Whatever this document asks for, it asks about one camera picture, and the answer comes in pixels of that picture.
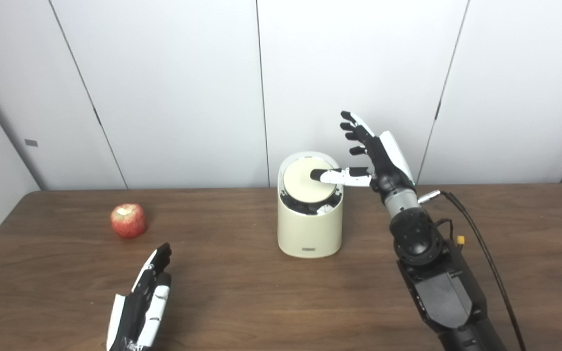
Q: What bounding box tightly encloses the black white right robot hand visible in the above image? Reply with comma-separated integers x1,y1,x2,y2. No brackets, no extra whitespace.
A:
310,111,417,194

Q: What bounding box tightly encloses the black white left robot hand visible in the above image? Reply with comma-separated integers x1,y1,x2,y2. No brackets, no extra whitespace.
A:
106,243,172,351

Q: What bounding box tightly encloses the red apple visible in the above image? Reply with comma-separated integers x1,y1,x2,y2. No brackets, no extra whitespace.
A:
110,203,148,239

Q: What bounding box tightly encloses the cream round bin lid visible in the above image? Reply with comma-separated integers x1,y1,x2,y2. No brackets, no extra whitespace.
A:
282,157,340,203

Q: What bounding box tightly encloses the cream-colored round bin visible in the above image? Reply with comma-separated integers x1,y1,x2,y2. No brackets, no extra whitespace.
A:
277,152,344,259

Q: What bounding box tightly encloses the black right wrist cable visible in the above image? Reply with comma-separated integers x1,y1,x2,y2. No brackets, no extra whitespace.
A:
418,190,528,351

